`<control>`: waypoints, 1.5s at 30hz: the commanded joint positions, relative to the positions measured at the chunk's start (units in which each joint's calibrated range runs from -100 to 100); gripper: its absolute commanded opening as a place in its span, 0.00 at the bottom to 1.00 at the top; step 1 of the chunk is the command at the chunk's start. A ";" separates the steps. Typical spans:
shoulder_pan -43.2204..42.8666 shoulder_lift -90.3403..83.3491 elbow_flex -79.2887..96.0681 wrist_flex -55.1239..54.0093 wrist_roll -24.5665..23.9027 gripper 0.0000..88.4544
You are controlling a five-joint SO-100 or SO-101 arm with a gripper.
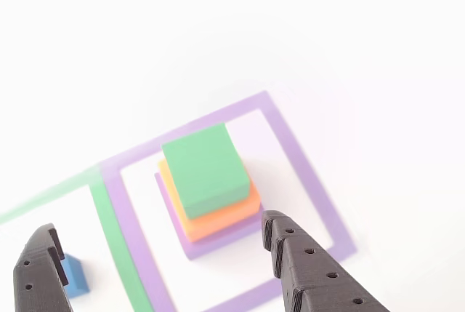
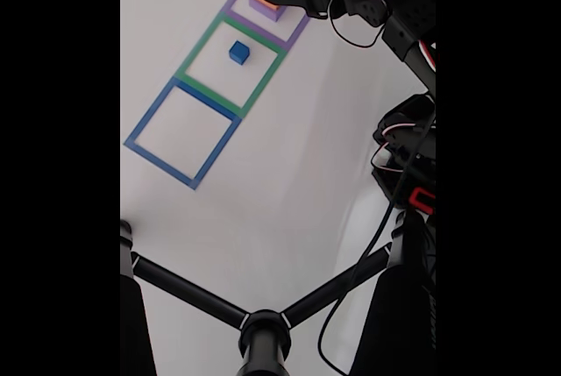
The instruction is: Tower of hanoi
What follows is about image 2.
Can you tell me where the small blue cube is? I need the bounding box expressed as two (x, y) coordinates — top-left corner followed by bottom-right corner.
(228, 40), (251, 65)

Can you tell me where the large purple cube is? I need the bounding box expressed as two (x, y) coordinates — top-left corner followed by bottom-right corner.
(248, 0), (288, 23)

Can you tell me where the purple tape square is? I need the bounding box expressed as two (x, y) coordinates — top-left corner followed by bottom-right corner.
(221, 0), (313, 53)

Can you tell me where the green tape square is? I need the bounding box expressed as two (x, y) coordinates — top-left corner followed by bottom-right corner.
(174, 11), (287, 119)

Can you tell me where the blue tape square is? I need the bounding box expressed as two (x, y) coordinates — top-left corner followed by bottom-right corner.
(124, 76), (243, 191)

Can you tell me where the red clamp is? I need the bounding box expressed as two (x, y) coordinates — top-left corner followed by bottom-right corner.
(408, 187), (437, 215)

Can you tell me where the black tripod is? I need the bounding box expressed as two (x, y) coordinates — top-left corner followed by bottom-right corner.
(120, 209), (437, 376)

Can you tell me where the black camera cable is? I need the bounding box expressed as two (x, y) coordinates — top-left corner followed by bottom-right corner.
(317, 0), (437, 376)

